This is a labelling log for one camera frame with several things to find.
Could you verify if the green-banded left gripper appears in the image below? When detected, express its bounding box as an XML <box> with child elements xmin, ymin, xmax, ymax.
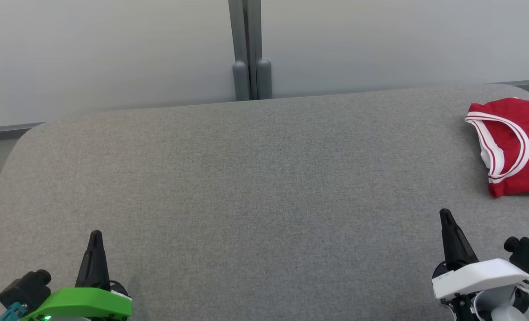
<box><xmin>21</xmin><ymin>230</ymin><xmax>133</xmax><ymax>321</ymax></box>

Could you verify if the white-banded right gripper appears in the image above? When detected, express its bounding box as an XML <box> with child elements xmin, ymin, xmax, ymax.
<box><xmin>431</xmin><ymin>209</ymin><xmax>529</xmax><ymax>321</ymax></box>

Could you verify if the teal-plug left camera cable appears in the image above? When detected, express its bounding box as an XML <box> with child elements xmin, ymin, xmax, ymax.
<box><xmin>0</xmin><ymin>302</ymin><xmax>29</xmax><ymax>321</ymax></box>

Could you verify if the grey window sill rail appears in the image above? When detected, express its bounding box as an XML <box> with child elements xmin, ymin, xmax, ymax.
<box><xmin>0</xmin><ymin>122</ymin><xmax>46</xmax><ymax>143</ymax></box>

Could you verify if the grey window frame post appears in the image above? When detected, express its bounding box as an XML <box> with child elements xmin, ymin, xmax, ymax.
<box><xmin>228</xmin><ymin>0</ymin><xmax>273</xmax><ymax>101</ymax></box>

